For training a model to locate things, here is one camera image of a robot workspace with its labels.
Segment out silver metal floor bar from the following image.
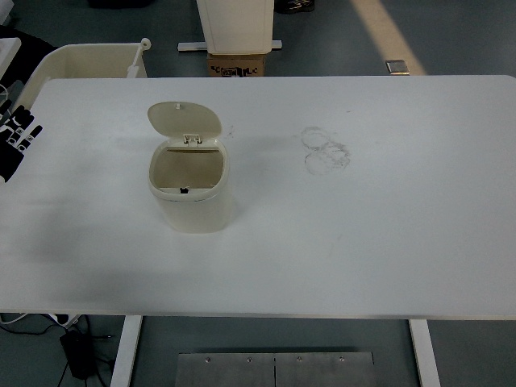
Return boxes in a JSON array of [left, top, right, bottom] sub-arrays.
[[177, 39, 284, 52]]

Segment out large cream plastic tub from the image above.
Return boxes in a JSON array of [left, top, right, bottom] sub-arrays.
[[15, 43, 148, 109]]

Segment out tall white plastic bin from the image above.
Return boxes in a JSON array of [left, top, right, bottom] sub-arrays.
[[195, 0, 276, 55]]

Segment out black cable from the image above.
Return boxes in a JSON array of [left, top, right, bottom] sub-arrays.
[[0, 314, 122, 387]]

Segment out white plastic brush handle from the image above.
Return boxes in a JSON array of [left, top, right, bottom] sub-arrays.
[[126, 37, 152, 79]]

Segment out person's shoe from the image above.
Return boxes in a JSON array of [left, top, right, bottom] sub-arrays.
[[277, 0, 316, 15]]

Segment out white table leg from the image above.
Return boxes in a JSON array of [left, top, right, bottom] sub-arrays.
[[109, 314, 144, 387], [407, 318, 443, 387]]

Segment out small grey metal square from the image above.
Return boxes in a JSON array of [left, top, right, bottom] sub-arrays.
[[385, 59, 411, 76]]

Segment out brown cardboard box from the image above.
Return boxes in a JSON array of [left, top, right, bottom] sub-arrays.
[[206, 52, 268, 77]]

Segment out black power adapter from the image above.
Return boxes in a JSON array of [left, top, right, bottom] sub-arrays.
[[59, 329, 98, 381]]

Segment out cream lidded trash bin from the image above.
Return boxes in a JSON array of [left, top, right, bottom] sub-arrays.
[[146, 100, 234, 234]]

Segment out grey metal plate with screws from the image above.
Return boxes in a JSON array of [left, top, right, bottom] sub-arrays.
[[177, 352, 377, 387]]

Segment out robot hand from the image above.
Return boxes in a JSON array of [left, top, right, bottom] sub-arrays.
[[0, 104, 44, 183]]

